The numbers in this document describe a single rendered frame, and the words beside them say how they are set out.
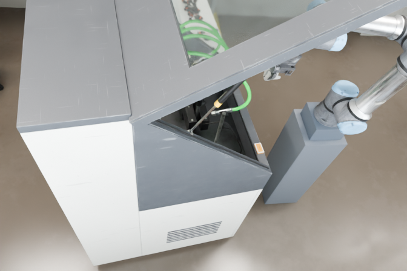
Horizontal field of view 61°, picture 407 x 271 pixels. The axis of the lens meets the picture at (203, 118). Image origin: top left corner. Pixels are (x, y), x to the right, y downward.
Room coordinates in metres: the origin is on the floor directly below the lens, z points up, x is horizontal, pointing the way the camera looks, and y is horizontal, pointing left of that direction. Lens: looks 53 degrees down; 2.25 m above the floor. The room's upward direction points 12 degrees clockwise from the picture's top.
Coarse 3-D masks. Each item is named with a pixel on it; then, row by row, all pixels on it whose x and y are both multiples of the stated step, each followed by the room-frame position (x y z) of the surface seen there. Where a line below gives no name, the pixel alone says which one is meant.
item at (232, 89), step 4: (244, 80) 0.66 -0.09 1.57; (236, 84) 0.66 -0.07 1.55; (240, 84) 0.66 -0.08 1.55; (228, 88) 0.66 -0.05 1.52; (232, 88) 0.65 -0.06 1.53; (236, 88) 0.65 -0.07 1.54; (228, 92) 0.65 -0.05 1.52; (232, 92) 0.65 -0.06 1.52; (220, 96) 0.66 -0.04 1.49; (224, 96) 0.65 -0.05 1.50; (228, 96) 0.65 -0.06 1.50; (216, 100) 0.65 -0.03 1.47; (220, 100) 0.65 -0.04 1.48; (224, 100) 0.65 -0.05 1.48; (216, 104) 0.64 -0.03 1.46; (220, 104) 0.64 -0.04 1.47; (212, 108) 0.65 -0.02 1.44; (208, 112) 0.64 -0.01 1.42; (204, 116) 0.64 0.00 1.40; (200, 120) 0.64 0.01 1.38; (196, 124) 0.63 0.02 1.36; (192, 128) 0.63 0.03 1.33; (192, 132) 0.63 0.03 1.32
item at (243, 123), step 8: (232, 96) 1.16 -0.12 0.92; (240, 96) 1.15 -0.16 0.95; (232, 104) 1.14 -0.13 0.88; (240, 104) 1.10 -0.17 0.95; (232, 112) 1.12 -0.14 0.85; (240, 112) 1.05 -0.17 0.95; (240, 120) 1.03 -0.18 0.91; (248, 120) 1.01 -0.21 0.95; (240, 128) 1.00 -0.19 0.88; (248, 128) 0.96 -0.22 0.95; (240, 136) 0.98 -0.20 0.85; (248, 136) 0.92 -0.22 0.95; (256, 136) 0.93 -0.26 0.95; (248, 144) 0.91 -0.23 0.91; (248, 152) 0.88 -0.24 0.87; (256, 152) 0.84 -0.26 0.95; (264, 160) 0.81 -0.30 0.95
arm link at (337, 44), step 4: (340, 36) 0.99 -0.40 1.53; (344, 36) 0.99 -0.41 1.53; (332, 40) 0.97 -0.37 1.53; (336, 40) 0.97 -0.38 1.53; (340, 40) 0.98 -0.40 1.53; (344, 40) 0.98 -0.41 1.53; (324, 44) 0.96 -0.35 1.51; (328, 44) 0.96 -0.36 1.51; (332, 44) 0.97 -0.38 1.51; (336, 44) 0.97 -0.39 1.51; (340, 44) 0.97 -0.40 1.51; (344, 44) 0.98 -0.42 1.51; (320, 48) 0.97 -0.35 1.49; (324, 48) 0.97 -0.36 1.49; (328, 48) 0.97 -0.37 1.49; (332, 48) 0.97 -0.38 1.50; (336, 48) 0.97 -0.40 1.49; (340, 48) 0.98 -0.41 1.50
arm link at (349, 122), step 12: (396, 72) 1.05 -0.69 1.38; (384, 84) 1.04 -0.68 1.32; (396, 84) 1.03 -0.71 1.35; (360, 96) 1.08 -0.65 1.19; (372, 96) 1.04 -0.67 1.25; (384, 96) 1.02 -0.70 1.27; (336, 108) 1.09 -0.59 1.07; (348, 108) 1.04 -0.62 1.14; (360, 108) 1.03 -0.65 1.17; (372, 108) 1.02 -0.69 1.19; (336, 120) 1.04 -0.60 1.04; (348, 120) 1.00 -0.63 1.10; (360, 120) 1.00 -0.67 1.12; (348, 132) 0.99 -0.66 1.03
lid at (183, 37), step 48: (144, 0) 0.94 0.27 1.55; (192, 0) 0.91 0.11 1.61; (240, 0) 0.87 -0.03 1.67; (288, 0) 0.83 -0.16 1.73; (336, 0) 0.77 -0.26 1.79; (384, 0) 0.75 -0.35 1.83; (144, 48) 0.74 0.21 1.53; (192, 48) 0.73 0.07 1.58; (240, 48) 0.68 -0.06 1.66; (288, 48) 0.66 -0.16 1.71; (144, 96) 0.57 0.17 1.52; (192, 96) 0.56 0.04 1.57
